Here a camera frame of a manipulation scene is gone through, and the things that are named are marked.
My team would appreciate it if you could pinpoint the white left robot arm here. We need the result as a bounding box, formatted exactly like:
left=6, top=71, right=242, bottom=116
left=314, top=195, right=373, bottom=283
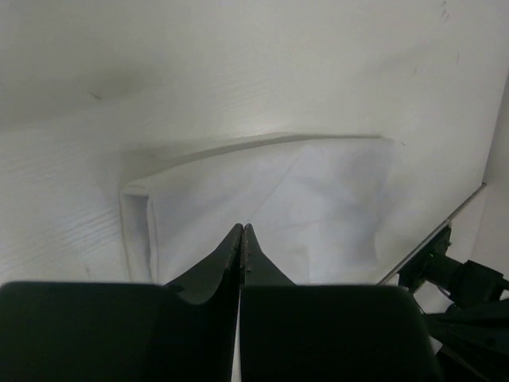
left=1, top=224, right=508, bottom=381

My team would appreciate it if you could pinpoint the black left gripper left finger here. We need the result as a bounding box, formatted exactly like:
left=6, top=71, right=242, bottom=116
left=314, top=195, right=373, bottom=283
left=1, top=224, right=243, bottom=381

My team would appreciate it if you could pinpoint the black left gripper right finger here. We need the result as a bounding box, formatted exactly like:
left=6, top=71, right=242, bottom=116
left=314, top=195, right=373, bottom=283
left=239, top=225, right=442, bottom=381

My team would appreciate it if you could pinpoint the aluminium table edge rail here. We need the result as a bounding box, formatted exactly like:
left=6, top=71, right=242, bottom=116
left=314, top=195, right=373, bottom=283
left=377, top=182, right=487, bottom=285

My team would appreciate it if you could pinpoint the white skirt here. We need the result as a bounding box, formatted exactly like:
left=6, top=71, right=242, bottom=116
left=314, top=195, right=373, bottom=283
left=120, top=138, right=395, bottom=283

